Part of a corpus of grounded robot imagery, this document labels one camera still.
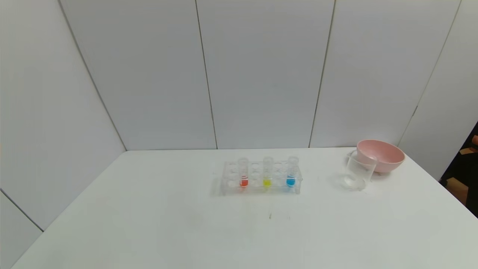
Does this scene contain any test tube with red pigment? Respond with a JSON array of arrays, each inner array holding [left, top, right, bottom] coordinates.
[[238, 157, 249, 188]]

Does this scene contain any test tube with yellow pigment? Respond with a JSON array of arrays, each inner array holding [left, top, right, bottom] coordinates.
[[263, 156, 274, 188]]

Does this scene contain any clear acrylic test tube rack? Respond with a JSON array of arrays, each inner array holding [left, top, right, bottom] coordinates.
[[220, 161, 302, 195]]

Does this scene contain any test tube with blue pigment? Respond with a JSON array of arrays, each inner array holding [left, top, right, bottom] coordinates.
[[286, 156, 299, 188]]

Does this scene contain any clear plastic beaker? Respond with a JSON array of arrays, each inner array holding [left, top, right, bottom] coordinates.
[[344, 149, 378, 191]]

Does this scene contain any pink bowl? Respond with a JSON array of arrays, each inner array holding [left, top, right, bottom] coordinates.
[[357, 139, 406, 173]]

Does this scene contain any brown cardboard box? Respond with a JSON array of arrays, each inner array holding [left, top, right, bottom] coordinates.
[[446, 177, 469, 205]]

